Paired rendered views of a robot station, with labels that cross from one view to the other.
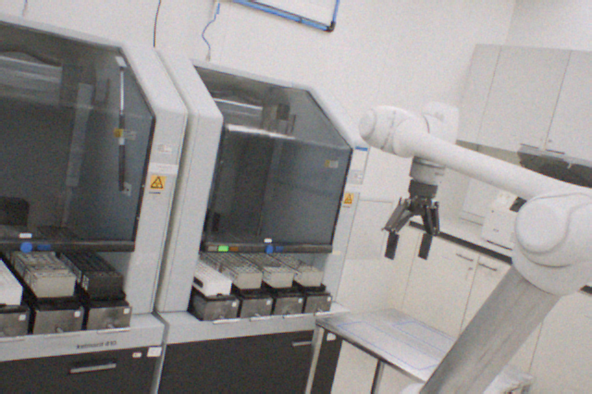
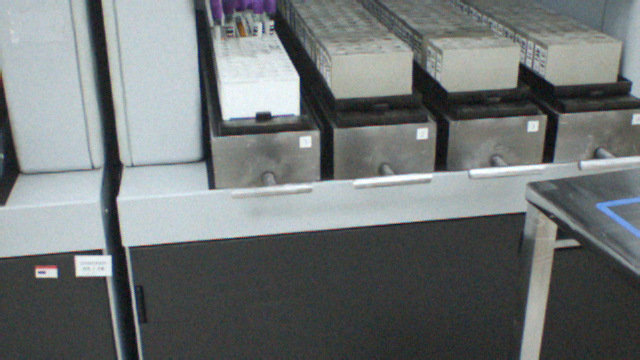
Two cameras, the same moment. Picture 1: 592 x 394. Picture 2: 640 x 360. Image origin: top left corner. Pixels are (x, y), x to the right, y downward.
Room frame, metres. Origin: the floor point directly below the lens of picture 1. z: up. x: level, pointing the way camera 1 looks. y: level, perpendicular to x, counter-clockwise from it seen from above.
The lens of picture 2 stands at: (1.34, -0.32, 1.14)
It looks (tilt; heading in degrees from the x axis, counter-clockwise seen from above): 24 degrees down; 30
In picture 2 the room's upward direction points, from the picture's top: straight up
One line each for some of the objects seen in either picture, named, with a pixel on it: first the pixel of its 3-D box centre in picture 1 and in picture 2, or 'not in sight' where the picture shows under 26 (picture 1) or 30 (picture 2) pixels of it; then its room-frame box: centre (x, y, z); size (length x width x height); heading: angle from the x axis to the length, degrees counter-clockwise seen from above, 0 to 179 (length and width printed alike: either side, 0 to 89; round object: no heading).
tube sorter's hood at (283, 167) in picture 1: (252, 158); not in sight; (2.47, 0.21, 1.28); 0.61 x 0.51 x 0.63; 130
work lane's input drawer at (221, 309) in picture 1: (179, 277); (245, 81); (2.33, 0.38, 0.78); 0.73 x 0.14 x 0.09; 40
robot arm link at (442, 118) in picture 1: (433, 129); not in sight; (1.63, -0.31, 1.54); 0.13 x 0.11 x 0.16; 123
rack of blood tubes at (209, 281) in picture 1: (199, 276); (250, 71); (2.22, 0.30, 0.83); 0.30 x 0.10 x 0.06; 40
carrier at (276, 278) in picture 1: (279, 278); (477, 68); (2.34, 0.00, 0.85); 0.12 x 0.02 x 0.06; 129
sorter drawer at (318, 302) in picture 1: (273, 275); (509, 66); (2.62, 0.03, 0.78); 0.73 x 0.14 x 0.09; 40
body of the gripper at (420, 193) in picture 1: (420, 198); not in sight; (1.64, -0.32, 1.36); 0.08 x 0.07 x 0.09; 130
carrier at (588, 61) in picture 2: (309, 277); (579, 62); (2.44, -0.12, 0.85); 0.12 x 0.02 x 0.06; 129
